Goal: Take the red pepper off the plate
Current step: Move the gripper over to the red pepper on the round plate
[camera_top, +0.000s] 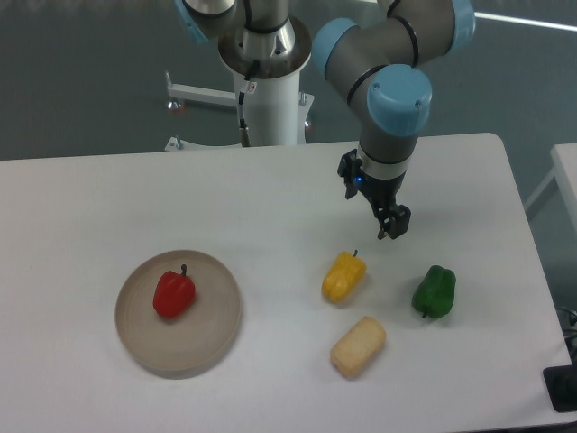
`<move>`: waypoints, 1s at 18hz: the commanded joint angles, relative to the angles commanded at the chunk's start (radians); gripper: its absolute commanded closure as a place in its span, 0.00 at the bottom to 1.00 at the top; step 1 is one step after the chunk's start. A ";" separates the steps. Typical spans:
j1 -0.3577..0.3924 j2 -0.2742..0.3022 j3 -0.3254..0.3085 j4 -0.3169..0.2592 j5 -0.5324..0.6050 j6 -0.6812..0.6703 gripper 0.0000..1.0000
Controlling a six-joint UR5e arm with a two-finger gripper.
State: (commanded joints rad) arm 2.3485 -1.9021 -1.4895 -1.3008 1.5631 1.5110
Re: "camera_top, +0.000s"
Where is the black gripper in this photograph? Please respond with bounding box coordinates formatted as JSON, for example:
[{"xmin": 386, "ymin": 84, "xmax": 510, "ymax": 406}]
[{"xmin": 356, "ymin": 173, "xmax": 411, "ymax": 240}]

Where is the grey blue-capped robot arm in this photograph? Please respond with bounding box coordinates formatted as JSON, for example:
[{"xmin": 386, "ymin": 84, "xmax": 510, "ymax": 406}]
[{"xmin": 175, "ymin": 1, "xmax": 475, "ymax": 239}]

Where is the yellow bell pepper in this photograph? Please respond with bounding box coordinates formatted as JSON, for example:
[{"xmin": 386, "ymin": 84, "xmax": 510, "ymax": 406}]
[{"xmin": 321, "ymin": 250, "xmax": 367, "ymax": 303}]

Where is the green bell pepper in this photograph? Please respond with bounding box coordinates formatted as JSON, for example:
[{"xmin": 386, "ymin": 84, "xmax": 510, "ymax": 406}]
[{"xmin": 411, "ymin": 265, "xmax": 456, "ymax": 319}]

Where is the red bell pepper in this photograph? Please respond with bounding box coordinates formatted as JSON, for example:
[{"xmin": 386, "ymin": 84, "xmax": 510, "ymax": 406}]
[{"xmin": 152, "ymin": 264, "xmax": 196, "ymax": 319}]

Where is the beige round plate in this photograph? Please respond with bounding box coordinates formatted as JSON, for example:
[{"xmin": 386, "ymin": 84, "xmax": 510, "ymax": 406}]
[{"xmin": 114, "ymin": 250, "xmax": 242, "ymax": 379}]

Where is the beige bread loaf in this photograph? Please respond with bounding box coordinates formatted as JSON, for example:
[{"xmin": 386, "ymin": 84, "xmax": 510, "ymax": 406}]
[{"xmin": 330, "ymin": 316, "xmax": 387, "ymax": 378}]

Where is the white side table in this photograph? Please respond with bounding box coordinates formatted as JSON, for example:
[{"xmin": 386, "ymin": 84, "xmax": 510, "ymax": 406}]
[{"xmin": 524, "ymin": 143, "xmax": 576, "ymax": 219}]

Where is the black box at table edge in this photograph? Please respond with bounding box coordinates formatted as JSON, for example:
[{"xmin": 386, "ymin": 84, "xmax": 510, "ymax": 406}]
[{"xmin": 543, "ymin": 364, "xmax": 576, "ymax": 413}]

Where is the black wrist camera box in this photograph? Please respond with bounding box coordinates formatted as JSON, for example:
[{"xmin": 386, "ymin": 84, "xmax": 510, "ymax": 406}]
[{"xmin": 337, "ymin": 149, "xmax": 362, "ymax": 199}]

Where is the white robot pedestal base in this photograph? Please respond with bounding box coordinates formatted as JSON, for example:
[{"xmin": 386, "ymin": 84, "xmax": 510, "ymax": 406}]
[{"xmin": 165, "ymin": 15, "xmax": 314, "ymax": 147}]

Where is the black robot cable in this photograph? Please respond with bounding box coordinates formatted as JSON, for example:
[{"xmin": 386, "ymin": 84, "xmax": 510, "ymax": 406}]
[{"xmin": 237, "ymin": 60, "xmax": 261, "ymax": 147}]

